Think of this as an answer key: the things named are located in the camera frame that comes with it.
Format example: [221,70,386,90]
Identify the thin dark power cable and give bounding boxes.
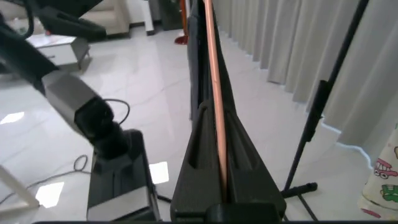
[0,154,91,206]

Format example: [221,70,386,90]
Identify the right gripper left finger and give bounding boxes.
[170,99,225,222]

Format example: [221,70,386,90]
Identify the dark grey garment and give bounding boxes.
[186,0,237,122]

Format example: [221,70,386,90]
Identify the cream printed shorts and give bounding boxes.
[357,124,398,220]

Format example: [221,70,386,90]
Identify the beige sofa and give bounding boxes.
[80,0,131,37]

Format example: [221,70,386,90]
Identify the pink clothes hanger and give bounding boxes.
[201,0,229,200]

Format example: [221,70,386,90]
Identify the white low table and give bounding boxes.
[26,32,91,72]

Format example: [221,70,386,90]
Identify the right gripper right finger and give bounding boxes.
[222,108,287,222]

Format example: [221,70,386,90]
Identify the black clothes rack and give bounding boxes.
[281,0,371,222]

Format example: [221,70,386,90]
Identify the red floor stand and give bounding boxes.
[174,0,190,45]

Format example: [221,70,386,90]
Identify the white metal frame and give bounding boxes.
[0,164,40,215]

